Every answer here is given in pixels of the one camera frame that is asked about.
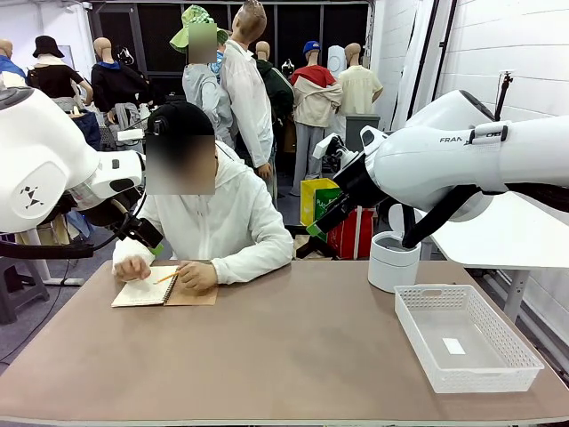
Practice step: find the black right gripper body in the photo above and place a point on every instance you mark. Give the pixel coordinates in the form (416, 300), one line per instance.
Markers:
(360, 187)

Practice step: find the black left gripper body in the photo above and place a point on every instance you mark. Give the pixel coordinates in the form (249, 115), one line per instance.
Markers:
(106, 213)

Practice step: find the yellow pencil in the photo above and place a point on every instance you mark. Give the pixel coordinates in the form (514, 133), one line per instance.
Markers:
(165, 279)

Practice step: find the spiral notebook brown cover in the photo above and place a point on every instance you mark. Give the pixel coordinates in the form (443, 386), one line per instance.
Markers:
(142, 295)

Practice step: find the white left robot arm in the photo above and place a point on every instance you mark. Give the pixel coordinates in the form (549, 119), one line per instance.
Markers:
(40, 155)

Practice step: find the person's right forearm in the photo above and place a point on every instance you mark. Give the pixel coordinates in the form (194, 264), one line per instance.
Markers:
(126, 249)

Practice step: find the person's left forearm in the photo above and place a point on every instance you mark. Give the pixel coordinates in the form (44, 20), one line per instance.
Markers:
(253, 264)

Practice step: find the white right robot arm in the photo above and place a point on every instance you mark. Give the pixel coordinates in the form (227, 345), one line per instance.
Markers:
(444, 169)

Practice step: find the person's right hand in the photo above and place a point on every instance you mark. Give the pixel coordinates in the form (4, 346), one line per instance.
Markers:
(131, 269)

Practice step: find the person's left hand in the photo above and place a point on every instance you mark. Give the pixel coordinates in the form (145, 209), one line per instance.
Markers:
(200, 276)

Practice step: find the green recycling bag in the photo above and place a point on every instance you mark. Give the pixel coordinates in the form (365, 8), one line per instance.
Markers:
(324, 202)

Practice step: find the yellow recycling bag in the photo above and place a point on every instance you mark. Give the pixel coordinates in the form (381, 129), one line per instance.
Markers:
(309, 200)

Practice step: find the red recycling bag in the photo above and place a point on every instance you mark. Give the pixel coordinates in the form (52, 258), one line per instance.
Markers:
(344, 242)

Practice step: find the small white side table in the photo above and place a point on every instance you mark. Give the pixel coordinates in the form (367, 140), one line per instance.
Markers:
(358, 236)

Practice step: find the black and wooden floor rack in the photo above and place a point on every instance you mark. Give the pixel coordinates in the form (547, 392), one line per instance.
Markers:
(311, 250)

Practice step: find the grey cabinet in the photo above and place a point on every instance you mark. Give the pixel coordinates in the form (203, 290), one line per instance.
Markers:
(355, 123)

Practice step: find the white stand base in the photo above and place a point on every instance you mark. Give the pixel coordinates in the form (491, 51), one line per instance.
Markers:
(62, 281)

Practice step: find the white round trash bin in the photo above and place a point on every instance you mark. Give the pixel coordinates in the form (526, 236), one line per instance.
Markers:
(391, 271)

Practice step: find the navy blue garment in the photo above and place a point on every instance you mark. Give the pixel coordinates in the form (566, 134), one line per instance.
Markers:
(89, 129)

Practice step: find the person in white hoodie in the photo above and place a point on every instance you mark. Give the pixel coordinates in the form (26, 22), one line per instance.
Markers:
(231, 222)

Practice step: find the mannequin with blue cap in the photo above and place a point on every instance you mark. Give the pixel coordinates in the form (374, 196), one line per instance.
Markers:
(315, 102)

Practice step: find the mannequin in cream shirt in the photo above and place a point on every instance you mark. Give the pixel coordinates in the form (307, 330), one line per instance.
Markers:
(358, 89)

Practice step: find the grey step stool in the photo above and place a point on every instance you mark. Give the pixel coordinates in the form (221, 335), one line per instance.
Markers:
(22, 293)

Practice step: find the black baseball cap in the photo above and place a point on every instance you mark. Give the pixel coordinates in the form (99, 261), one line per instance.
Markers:
(182, 118)

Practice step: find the white dress form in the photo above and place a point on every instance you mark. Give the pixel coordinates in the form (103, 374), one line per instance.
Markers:
(336, 62)

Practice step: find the mannequin in dark green jacket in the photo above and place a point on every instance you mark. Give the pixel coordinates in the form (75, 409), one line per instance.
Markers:
(278, 89)

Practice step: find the mannequin in black hoodie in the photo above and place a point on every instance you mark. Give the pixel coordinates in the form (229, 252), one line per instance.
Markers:
(115, 84)

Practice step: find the mannequin with black bucket hat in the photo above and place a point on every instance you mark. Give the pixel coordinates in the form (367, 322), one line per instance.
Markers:
(53, 80)

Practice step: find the tall mannequin in white shirt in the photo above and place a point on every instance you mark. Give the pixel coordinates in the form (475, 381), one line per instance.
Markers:
(246, 98)

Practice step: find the mannequin with green checkered hat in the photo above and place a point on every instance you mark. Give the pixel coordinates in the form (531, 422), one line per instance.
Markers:
(200, 89)

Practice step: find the large white table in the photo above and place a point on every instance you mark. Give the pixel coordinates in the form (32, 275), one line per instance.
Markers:
(511, 240)

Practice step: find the black tripod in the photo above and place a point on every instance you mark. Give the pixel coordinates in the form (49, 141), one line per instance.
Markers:
(502, 98)

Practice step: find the mannequin in blue top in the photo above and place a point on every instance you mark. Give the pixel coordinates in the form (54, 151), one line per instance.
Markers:
(9, 66)

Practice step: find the white label in basket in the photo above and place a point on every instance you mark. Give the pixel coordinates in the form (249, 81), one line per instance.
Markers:
(453, 346)

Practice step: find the white perforated plastic basket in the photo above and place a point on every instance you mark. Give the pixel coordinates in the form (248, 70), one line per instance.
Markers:
(484, 380)

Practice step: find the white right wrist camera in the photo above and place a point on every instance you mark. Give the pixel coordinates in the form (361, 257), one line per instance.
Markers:
(323, 146)

